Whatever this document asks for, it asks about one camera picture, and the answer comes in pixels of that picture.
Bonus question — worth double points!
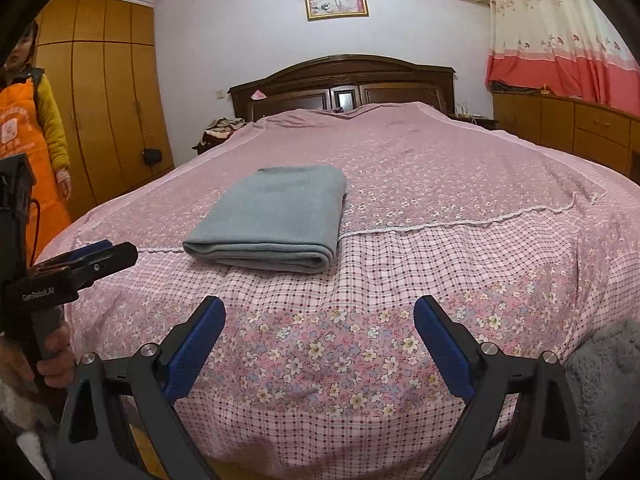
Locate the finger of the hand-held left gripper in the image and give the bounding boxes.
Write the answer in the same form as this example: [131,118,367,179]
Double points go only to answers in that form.
[74,241,139,289]
[47,240,115,267]

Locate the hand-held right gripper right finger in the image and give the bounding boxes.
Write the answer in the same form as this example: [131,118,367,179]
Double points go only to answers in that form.
[413,295,586,480]

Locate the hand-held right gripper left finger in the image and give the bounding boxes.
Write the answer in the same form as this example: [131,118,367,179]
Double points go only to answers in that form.
[55,296,227,480]

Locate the grey pants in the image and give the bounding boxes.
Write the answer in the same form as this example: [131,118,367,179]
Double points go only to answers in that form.
[182,165,349,275]

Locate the person's left forearm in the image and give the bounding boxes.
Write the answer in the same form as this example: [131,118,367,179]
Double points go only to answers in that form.
[0,380,57,480]

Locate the person's left hand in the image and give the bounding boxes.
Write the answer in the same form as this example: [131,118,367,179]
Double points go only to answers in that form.
[0,327,77,396]

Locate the orange apron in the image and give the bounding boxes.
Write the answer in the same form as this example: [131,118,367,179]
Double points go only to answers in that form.
[0,72,72,262]

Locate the wooden wardrobe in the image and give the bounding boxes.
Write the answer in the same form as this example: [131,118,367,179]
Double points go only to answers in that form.
[29,0,176,222]

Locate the pink floral bedspread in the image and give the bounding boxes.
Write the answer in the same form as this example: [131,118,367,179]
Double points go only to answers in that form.
[37,101,640,476]

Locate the grey fleece garment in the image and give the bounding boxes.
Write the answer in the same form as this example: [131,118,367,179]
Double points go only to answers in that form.
[564,317,640,480]

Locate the low wooden cabinet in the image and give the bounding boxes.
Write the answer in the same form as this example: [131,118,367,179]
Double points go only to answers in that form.
[491,89,640,179]

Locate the dark wooden headboard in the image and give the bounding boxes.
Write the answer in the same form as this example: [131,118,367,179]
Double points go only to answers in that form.
[228,54,457,122]

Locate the cream and red curtain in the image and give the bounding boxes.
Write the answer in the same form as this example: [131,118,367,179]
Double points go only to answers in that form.
[485,0,640,107]

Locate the thin black cable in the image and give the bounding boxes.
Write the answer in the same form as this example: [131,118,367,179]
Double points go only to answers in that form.
[29,199,43,263]

